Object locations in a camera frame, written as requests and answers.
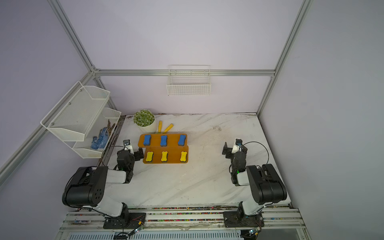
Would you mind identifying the yellow eraser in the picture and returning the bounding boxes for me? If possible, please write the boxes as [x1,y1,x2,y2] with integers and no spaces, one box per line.
[180,152,188,163]
[145,152,154,163]
[161,151,168,163]

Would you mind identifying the blue eraser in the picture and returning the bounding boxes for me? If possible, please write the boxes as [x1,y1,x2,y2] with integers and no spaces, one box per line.
[178,134,187,146]
[160,135,168,147]
[143,135,152,146]

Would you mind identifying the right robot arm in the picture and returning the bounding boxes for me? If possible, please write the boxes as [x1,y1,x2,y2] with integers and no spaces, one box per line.
[222,139,288,228]

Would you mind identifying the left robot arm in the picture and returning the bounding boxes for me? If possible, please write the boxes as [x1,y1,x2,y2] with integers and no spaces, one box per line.
[62,147,146,230]

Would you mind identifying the orange wooden two-tier shelf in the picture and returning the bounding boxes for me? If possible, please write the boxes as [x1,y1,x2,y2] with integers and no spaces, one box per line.
[138,133,189,165]

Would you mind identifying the green succulent in white pot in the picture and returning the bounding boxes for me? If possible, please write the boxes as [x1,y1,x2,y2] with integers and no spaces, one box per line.
[134,109,157,134]

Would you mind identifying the blue crumpled item in bin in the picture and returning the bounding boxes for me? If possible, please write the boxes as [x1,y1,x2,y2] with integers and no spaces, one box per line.
[91,127,109,150]

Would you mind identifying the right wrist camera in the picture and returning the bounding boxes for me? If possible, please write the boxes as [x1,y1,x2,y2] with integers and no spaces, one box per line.
[232,139,243,154]

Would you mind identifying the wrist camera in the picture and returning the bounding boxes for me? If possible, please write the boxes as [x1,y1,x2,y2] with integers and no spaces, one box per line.
[123,140,134,154]
[232,139,243,154]

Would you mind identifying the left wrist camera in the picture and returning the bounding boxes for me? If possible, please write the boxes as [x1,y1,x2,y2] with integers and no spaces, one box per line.
[123,140,134,154]

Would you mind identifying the yellow handled garden tool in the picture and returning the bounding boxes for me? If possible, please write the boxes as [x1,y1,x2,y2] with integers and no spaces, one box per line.
[157,121,174,134]

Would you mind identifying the white mesh lower wall bin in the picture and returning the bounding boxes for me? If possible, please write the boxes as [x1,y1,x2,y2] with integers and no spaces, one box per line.
[72,108,121,159]

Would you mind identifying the white mesh wall bin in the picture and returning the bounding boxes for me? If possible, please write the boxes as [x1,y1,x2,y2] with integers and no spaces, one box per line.
[72,108,121,159]
[41,82,110,142]

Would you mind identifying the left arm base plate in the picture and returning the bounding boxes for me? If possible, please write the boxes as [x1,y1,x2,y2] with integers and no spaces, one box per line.
[103,213,147,230]

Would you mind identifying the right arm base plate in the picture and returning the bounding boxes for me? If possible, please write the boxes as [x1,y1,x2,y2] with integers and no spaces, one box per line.
[223,211,265,228]

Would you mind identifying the white mesh upper wall bin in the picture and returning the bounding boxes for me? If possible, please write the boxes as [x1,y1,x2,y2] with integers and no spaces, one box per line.
[41,82,110,142]

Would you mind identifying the white wire wall basket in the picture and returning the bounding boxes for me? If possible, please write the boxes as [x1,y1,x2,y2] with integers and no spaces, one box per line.
[167,65,212,96]

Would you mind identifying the aluminium rail base frame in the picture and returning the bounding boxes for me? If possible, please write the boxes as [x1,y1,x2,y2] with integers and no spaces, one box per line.
[56,205,311,240]

